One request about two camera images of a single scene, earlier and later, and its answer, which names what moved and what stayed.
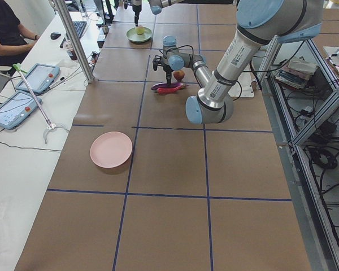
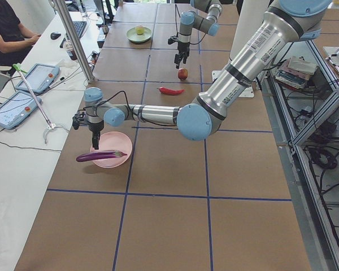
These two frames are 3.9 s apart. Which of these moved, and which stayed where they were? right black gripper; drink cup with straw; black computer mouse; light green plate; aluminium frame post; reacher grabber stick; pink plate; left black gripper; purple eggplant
Moved: left black gripper; purple eggplant; right black gripper
Stayed: drink cup with straw; pink plate; black computer mouse; light green plate; reacher grabber stick; aluminium frame post
